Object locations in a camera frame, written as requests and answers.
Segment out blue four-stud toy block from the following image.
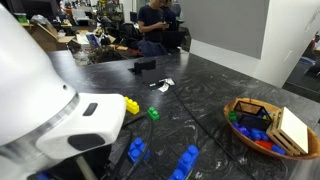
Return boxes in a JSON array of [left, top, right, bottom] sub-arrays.
[[127, 137, 151, 165]]

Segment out green two-stud toy block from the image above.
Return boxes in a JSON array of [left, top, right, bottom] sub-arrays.
[[147, 106, 161, 122]]

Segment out open cardboard box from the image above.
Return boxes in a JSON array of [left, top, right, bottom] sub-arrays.
[[23, 21, 76, 53]]

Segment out black table outlet box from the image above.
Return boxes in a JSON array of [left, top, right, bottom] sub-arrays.
[[127, 58, 157, 76], [141, 67, 168, 85]]

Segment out gray wall panel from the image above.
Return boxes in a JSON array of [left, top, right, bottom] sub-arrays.
[[179, 0, 271, 61]]

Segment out person in dark clothes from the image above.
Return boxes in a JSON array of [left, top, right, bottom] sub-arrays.
[[162, 0, 183, 32]]

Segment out blue-lidded trash bin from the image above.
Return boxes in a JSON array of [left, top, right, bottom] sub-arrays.
[[286, 56, 316, 85]]

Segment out green storage container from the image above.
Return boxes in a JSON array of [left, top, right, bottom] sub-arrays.
[[13, 12, 29, 25]]

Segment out blue two-stud toy block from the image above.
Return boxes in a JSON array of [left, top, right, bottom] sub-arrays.
[[35, 171, 52, 180]]

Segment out blue stepped block stack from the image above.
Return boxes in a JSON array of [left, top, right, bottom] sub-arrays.
[[167, 144, 200, 180]]

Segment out thin black table cable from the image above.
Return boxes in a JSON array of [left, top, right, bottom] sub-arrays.
[[169, 85, 258, 180]]

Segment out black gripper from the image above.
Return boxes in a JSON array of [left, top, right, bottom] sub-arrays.
[[29, 144, 113, 180]]

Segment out red toy block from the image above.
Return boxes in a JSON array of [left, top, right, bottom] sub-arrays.
[[254, 139, 275, 151]]

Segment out small wooden crate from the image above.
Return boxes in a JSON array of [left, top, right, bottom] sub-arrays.
[[266, 106, 310, 157]]

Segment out yellow flat toy block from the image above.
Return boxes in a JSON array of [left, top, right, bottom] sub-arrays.
[[184, 165, 195, 180]]

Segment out person in dark t-shirt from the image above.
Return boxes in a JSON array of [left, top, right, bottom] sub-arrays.
[[136, 0, 171, 58]]

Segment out black laptop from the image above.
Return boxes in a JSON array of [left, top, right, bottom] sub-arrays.
[[161, 30, 187, 50]]

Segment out white paper tag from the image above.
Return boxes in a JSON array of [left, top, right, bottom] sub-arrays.
[[148, 77, 176, 94]]

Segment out wooden bowl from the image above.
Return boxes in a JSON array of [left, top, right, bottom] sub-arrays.
[[223, 97, 320, 161]]

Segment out black wire frame basket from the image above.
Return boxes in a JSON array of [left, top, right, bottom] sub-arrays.
[[232, 100, 275, 132]]

